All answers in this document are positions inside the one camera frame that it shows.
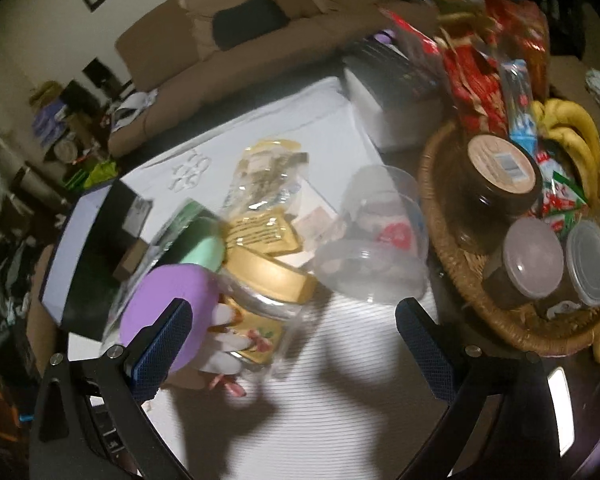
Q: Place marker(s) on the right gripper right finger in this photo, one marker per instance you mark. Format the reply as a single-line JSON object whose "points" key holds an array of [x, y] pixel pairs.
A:
{"points": [[420, 334]]}

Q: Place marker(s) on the red snack bag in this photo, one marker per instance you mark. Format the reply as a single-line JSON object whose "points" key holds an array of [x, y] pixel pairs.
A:
{"points": [[475, 87]]}

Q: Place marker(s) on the clear bag yellow snacks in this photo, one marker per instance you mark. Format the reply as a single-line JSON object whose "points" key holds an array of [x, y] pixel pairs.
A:
{"points": [[264, 196]]}

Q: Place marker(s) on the brown sofa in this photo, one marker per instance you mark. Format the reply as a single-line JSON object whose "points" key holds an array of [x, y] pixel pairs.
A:
{"points": [[170, 51]]}

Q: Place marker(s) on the brown jar tan lid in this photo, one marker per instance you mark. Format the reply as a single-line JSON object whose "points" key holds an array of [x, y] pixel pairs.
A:
{"points": [[499, 175]]}

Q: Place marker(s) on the black cushion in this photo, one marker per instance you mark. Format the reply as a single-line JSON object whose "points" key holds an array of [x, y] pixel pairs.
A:
{"points": [[247, 21]]}

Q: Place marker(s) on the banana bunch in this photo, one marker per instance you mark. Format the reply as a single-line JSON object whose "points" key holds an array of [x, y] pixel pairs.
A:
{"points": [[568, 124]]}

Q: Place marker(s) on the clear plastic cup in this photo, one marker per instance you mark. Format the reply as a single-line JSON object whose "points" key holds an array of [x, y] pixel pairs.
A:
{"points": [[376, 250]]}

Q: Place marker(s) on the gold lid clear jar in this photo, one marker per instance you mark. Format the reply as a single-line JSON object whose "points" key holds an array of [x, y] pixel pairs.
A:
{"points": [[270, 299]]}

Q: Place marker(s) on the small tub clear lid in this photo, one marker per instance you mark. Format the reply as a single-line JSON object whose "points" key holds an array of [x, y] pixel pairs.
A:
{"points": [[579, 288]]}

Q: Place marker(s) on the black white storage box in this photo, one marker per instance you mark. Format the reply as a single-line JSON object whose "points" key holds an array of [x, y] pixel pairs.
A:
{"points": [[79, 284]]}

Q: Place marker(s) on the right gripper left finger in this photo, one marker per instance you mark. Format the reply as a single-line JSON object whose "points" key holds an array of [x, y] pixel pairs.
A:
{"points": [[153, 350]]}

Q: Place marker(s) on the small tub grey lid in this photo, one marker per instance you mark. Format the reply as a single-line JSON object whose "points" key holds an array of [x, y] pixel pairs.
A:
{"points": [[527, 266]]}

